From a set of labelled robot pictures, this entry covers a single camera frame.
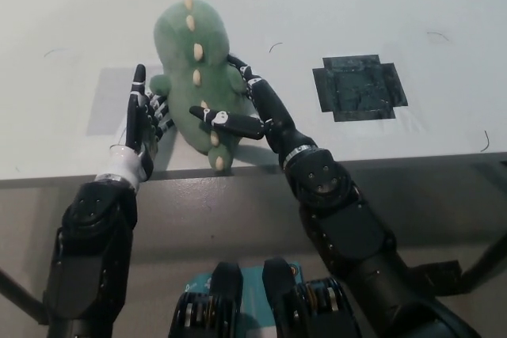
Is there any green plush dinosaur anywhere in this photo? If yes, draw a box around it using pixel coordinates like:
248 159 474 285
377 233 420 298
148 0 255 175

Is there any black tape square patch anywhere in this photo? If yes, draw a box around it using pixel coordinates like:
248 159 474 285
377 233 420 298
311 52 409 123

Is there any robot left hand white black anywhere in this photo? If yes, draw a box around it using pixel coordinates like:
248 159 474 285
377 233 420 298
108 63 176 193

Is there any robot body black teal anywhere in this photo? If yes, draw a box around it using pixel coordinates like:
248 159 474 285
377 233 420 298
168 257 357 338

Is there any black table leg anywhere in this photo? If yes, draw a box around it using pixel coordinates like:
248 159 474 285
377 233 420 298
0 268 47 320
461 230 507 288

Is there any robot right hand white black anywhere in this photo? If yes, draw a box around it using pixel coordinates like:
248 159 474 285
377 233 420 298
189 54 318 165

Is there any grey translucent tape patch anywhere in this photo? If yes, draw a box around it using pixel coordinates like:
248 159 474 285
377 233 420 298
86 65 176 138

